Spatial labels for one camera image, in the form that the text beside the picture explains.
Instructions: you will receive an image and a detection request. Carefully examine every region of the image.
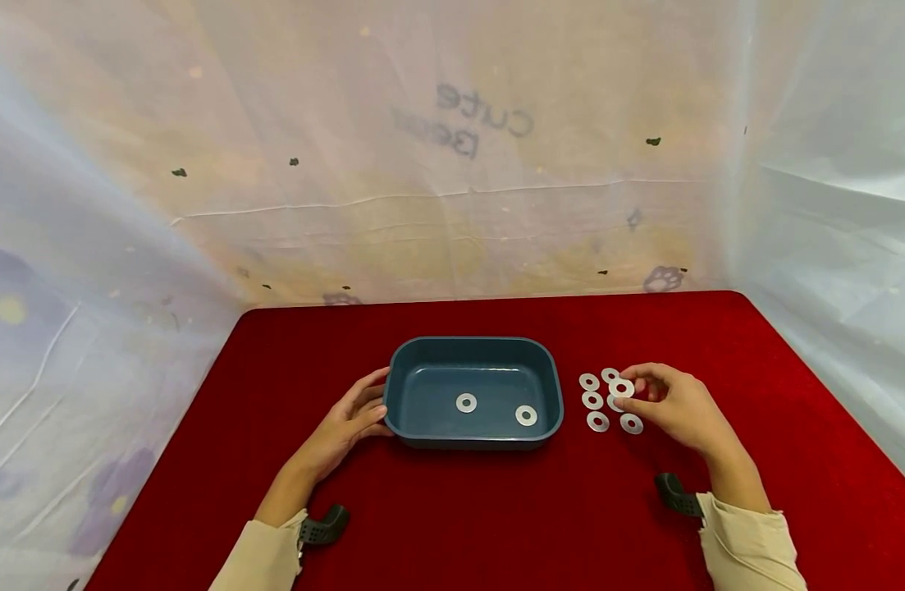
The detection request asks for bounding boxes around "person's left hand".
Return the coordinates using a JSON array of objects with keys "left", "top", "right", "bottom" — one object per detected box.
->
[{"left": 286, "top": 366, "right": 395, "bottom": 487}]

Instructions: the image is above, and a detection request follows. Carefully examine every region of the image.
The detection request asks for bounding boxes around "person's right hand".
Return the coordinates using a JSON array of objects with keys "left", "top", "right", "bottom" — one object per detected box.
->
[{"left": 613, "top": 363, "right": 735, "bottom": 462}]

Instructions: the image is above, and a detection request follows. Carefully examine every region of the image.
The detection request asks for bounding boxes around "blue plastic tray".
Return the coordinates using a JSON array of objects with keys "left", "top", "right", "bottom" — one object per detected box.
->
[{"left": 382, "top": 336, "right": 565, "bottom": 451}]

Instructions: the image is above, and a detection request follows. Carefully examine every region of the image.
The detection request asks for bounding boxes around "person's right forearm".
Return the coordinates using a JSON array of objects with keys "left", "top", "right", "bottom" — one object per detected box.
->
[{"left": 697, "top": 442, "right": 809, "bottom": 591}]

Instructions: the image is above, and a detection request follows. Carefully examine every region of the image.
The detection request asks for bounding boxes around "person's left forearm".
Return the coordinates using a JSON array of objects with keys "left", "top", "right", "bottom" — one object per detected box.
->
[{"left": 208, "top": 460, "right": 327, "bottom": 591}]

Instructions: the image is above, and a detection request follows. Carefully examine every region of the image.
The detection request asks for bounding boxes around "cluster of silver washers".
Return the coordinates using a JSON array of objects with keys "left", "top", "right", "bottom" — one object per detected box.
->
[{"left": 578, "top": 367, "right": 644, "bottom": 434}]

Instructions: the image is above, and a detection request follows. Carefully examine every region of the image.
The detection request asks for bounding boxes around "black wrist band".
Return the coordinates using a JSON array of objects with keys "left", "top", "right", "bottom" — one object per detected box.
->
[
  {"left": 298, "top": 503, "right": 351, "bottom": 547},
  {"left": 653, "top": 472, "right": 706, "bottom": 519}
]

